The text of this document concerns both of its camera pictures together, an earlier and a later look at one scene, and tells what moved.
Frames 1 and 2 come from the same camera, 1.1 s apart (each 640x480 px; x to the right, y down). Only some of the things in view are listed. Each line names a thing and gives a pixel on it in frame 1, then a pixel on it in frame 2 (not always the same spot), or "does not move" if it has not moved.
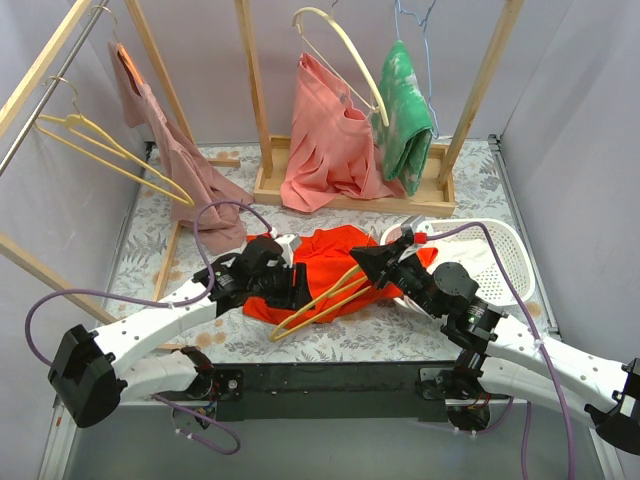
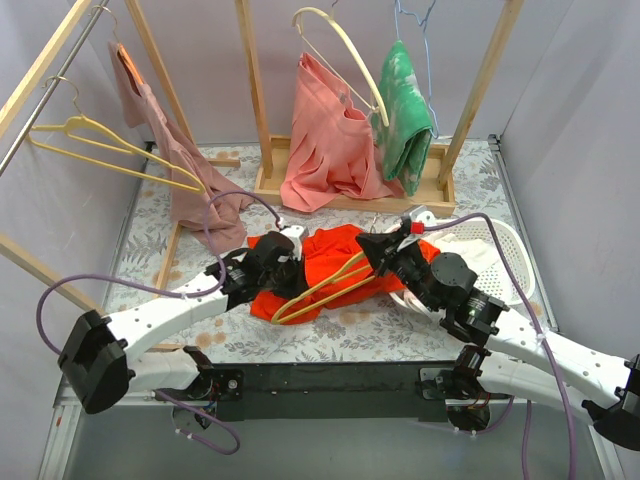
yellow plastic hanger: [333, 290] -> [332, 281]
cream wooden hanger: [369, 78] does not move
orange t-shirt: [339, 283] does not move
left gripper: [298, 282] does not move
